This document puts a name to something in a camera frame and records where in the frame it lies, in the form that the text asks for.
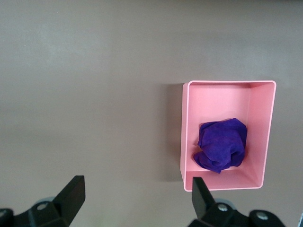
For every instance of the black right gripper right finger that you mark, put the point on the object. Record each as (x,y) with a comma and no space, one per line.
(203,201)

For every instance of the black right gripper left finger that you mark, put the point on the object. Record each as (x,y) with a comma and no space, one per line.
(68,198)

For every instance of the purple cloth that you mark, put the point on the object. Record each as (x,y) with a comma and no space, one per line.
(221,144)

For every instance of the pink plastic bin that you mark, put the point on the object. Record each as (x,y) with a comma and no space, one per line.
(213,106)

